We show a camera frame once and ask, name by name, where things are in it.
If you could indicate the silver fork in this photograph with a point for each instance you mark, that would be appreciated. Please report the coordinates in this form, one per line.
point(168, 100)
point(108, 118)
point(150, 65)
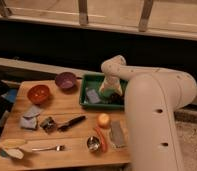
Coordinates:
point(55, 148)

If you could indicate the grey sponge in tray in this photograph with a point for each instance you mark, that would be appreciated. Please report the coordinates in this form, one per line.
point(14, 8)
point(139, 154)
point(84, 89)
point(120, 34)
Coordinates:
point(92, 96)

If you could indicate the small metal cup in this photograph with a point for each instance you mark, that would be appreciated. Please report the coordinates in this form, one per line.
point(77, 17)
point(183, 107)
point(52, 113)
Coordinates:
point(93, 143)

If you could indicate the blue object at left edge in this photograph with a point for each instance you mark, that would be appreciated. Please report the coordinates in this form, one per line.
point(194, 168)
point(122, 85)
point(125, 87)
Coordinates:
point(11, 95)

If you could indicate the dark red grape bunch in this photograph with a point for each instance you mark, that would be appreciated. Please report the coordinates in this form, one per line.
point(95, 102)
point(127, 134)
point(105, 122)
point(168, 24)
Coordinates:
point(116, 99)

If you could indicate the orange fruit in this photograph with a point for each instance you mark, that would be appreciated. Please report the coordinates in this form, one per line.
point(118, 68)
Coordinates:
point(103, 120)

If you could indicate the small metal clip object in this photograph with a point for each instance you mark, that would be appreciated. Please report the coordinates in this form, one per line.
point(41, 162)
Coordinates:
point(48, 125)

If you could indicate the yellow corn cob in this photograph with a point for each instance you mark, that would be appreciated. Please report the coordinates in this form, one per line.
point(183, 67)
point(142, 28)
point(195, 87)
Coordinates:
point(12, 143)

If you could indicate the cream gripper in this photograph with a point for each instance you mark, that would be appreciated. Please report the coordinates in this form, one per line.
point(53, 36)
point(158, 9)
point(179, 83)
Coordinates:
point(111, 82)

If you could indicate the purple bowl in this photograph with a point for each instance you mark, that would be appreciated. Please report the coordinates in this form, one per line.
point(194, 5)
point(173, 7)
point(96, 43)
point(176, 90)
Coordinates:
point(66, 80)

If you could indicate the green plastic tray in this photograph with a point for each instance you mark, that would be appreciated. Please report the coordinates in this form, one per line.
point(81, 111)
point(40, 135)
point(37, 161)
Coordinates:
point(93, 81)

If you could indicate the grey scrubbing sponge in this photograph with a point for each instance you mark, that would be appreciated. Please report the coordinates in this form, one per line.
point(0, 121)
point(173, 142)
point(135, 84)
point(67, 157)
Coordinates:
point(116, 134)

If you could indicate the orange carrot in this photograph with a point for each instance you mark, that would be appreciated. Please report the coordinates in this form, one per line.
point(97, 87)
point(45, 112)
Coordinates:
point(102, 139)

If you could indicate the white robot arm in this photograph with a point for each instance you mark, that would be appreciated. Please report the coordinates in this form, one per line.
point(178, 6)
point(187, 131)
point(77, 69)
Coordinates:
point(151, 96)

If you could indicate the red bowl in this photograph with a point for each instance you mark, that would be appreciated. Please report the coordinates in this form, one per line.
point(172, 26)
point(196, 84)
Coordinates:
point(38, 94)

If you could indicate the blue grey cloth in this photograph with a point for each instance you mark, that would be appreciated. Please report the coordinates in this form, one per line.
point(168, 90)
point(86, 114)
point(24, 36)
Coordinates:
point(29, 119)

